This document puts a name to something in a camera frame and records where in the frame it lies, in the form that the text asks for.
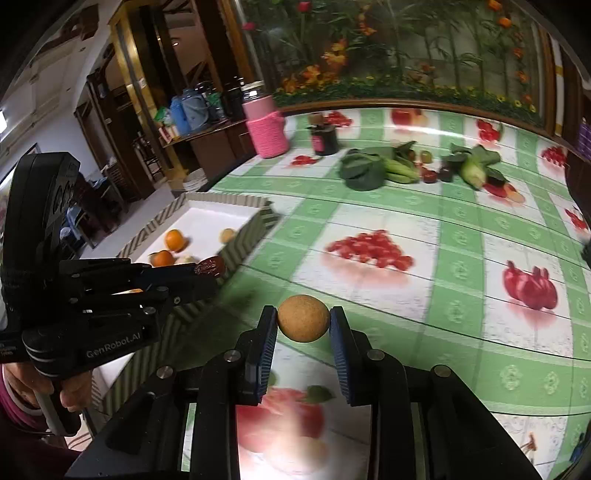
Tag wrinkled red date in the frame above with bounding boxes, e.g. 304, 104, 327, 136
194, 257, 227, 278

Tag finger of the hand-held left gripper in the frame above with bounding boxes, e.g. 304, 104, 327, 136
60, 258, 223, 295
71, 278, 219, 320

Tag dark jar with pink label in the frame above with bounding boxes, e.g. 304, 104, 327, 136
308, 112, 341, 156

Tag person's left hand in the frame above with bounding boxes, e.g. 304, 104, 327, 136
0, 362, 91, 416

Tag person's left forearm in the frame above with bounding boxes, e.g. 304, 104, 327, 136
0, 392, 81, 480

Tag white box with striped rim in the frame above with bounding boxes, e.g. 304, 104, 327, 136
90, 191, 279, 416

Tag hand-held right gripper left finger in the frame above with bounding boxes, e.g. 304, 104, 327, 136
65, 305, 279, 480

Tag wooden counter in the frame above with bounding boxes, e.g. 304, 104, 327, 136
159, 117, 257, 186

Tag pale-stalk bok choy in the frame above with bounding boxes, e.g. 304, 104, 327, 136
442, 143, 504, 190

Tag green fruit-print tablecloth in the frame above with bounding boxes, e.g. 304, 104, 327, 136
90, 107, 591, 480

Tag dark-leaf bok choy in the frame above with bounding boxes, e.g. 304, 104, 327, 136
339, 141, 422, 191

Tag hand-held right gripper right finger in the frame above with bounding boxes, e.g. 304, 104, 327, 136
329, 305, 542, 480

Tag floral wall mural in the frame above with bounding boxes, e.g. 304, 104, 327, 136
240, 0, 555, 126

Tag grey-blue thermos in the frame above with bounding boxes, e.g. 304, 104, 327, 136
181, 89, 212, 133

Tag black kettle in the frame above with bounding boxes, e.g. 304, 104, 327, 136
222, 83, 245, 121

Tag wooden chair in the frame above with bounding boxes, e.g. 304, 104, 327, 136
134, 134, 165, 179

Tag blue thermos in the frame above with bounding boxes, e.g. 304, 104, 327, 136
169, 96, 191, 137

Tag round tan longan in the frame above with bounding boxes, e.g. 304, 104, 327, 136
277, 294, 331, 343

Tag glass jar with green bag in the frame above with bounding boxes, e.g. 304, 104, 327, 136
205, 90, 227, 121

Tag pink knitted-sleeve bottle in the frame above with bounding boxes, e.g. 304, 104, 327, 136
241, 80, 290, 159

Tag white plastic bucket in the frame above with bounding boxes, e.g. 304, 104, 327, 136
182, 167, 208, 193

